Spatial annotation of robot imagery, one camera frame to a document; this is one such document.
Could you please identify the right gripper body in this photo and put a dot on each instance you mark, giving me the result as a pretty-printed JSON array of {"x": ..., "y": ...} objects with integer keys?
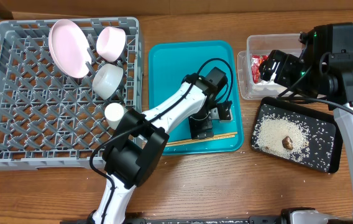
[{"x": 268, "y": 66}]

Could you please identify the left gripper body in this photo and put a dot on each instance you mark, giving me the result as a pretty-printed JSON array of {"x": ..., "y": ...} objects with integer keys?
[{"x": 199, "y": 121}]

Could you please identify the wooden chopstick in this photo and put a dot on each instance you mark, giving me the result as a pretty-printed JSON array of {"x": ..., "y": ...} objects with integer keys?
[
  {"x": 191, "y": 141},
  {"x": 226, "y": 135}
]

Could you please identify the red snack wrapper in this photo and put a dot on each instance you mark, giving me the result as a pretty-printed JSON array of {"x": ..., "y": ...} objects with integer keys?
[{"x": 256, "y": 61}]

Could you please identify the pile of rice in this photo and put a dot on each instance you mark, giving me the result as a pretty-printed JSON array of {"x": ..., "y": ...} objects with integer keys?
[{"x": 279, "y": 137}]

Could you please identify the black tray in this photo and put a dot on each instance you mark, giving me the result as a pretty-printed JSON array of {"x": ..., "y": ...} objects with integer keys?
[{"x": 297, "y": 137}]

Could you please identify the food leftover brown chunk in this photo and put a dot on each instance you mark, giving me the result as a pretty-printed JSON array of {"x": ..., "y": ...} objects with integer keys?
[{"x": 287, "y": 143}]

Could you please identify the small white cup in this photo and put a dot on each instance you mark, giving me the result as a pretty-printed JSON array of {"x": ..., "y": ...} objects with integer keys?
[{"x": 113, "y": 114}]

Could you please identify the grey-green bowl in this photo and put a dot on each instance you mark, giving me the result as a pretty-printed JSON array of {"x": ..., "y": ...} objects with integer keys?
[{"x": 107, "y": 80}]

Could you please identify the white shallow bowl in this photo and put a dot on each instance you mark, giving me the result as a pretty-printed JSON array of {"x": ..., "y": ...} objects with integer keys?
[{"x": 110, "y": 43}]

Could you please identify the large white plate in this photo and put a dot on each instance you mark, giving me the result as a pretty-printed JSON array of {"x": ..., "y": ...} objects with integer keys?
[{"x": 69, "y": 48}]

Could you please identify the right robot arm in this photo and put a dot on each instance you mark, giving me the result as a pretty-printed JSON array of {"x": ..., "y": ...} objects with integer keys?
[{"x": 323, "y": 73}]

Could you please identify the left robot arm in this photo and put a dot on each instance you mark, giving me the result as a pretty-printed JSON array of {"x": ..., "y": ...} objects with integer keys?
[{"x": 134, "y": 150}]

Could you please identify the grey dishwasher rack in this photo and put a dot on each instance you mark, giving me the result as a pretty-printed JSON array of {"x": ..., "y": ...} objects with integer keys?
[{"x": 48, "y": 119}]

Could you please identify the clear plastic bin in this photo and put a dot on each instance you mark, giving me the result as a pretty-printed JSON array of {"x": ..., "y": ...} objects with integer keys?
[{"x": 263, "y": 45}]

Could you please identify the teal serving tray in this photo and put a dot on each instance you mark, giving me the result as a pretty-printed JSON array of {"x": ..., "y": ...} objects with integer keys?
[{"x": 170, "y": 63}]

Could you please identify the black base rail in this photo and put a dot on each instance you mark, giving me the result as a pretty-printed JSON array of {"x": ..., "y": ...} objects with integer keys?
[{"x": 250, "y": 220}]

